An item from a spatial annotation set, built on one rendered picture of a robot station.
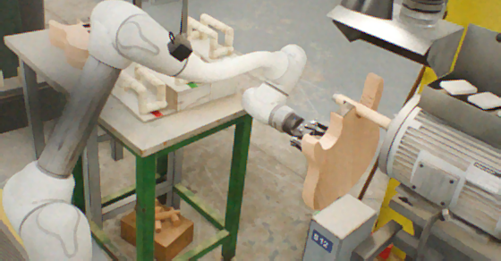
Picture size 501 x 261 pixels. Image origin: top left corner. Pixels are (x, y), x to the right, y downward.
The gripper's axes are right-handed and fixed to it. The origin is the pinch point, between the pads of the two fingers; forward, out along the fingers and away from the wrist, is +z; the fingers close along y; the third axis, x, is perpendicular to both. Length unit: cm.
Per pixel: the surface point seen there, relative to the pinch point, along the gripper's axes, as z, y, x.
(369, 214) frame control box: 26.4, 20.1, 13.3
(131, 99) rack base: -81, 26, -5
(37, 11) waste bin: -305, -18, -77
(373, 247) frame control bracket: 30.4, 23.6, 6.1
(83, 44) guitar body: -127, 19, -3
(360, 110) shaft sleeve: 5.6, -3.6, 19.2
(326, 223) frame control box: 21.5, 31.0, 17.1
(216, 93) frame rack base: -64, -2, -13
